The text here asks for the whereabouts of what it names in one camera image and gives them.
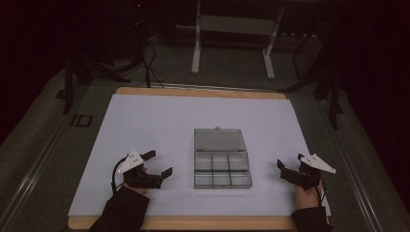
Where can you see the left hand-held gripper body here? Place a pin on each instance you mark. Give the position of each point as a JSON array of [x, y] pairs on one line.
[[141, 180]]

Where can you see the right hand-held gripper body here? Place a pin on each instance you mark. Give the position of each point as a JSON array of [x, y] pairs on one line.
[[304, 177]]

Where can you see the clear plastic compartment box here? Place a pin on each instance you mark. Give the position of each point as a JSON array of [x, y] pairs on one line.
[[222, 161]]

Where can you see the person's left hand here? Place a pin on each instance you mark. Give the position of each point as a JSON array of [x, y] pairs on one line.
[[139, 190]]

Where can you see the person's right hand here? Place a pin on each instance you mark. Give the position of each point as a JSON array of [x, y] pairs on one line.
[[307, 199]]

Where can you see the white table mat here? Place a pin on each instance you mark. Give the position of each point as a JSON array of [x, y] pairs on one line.
[[180, 129]]

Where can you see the wooden table board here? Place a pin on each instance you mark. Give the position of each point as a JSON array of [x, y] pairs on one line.
[[206, 223]]

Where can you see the black tripod stand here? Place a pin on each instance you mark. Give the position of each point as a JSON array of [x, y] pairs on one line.
[[82, 69], [333, 93]]

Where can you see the small black rectangular frame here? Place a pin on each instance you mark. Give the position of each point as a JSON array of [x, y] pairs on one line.
[[82, 120]]

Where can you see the white metal table frame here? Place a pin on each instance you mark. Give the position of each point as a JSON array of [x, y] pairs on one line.
[[237, 25]]

